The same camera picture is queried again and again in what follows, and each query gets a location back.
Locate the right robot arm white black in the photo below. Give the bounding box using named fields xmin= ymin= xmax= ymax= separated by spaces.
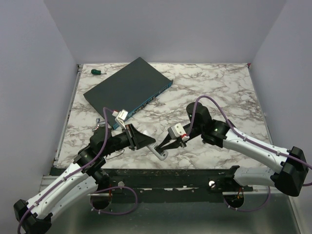
xmin=156 ymin=102 xmax=309 ymax=197

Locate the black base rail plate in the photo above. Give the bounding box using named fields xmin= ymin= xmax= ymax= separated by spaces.
xmin=50 ymin=167 xmax=285 ymax=203

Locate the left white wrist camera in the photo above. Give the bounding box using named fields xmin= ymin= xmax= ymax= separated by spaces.
xmin=112 ymin=109 xmax=128 ymax=129

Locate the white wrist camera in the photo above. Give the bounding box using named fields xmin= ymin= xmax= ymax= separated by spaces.
xmin=168 ymin=123 xmax=189 ymax=141
xmin=112 ymin=109 xmax=128 ymax=129

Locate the dark network switch blue front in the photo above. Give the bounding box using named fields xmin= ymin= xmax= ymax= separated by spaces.
xmin=83 ymin=57 xmax=173 ymax=120

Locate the white remote control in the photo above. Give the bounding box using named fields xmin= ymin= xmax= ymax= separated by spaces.
xmin=143 ymin=130 xmax=168 ymax=161

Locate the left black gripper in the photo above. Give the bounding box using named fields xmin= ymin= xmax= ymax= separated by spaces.
xmin=101 ymin=124 xmax=156 ymax=157

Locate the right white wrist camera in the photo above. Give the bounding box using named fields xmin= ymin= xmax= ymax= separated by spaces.
xmin=168 ymin=123 xmax=189 ymax=141

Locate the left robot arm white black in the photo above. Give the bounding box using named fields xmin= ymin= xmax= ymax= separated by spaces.
xmin=14 ymin=124 xmax=156 ymax=234

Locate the chrome metal fitting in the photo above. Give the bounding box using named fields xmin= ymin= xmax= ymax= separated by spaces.
xmin=92 ymin=118 xmax=106 ymax=132

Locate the green handled screwdriver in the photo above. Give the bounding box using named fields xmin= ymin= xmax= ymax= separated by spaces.
xmin=91 ymin=69 xmax=106 ymax=76

